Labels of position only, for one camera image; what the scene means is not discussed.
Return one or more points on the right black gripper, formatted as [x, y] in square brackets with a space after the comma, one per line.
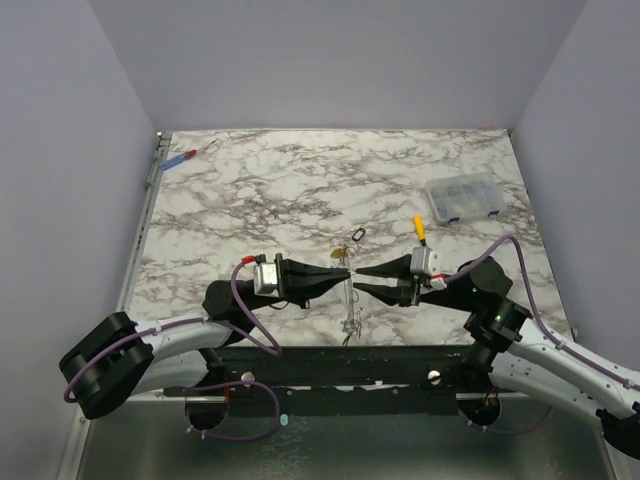
[410, 282]

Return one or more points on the clear plastic screw box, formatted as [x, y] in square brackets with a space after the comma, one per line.
[464, 198]

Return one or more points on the blue red screwdriver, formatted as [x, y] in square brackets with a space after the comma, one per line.
[179, 159]

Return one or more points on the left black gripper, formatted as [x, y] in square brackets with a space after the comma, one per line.
[301, 282]

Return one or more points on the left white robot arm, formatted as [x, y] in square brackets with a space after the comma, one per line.
[121, 357]

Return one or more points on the yellow key tag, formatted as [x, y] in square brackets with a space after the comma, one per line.
[339, 253]

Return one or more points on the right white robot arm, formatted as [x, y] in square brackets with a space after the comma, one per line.
[514, 349]

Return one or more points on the left aluminium rail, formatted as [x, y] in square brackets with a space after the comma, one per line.
[151, 191]

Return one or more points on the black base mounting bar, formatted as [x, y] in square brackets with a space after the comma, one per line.
[347, 381]

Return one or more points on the yellow handled screwdriver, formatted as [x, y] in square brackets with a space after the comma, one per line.
[420, 230]

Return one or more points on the large grey metal keyring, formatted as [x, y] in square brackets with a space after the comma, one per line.
[352, 325]

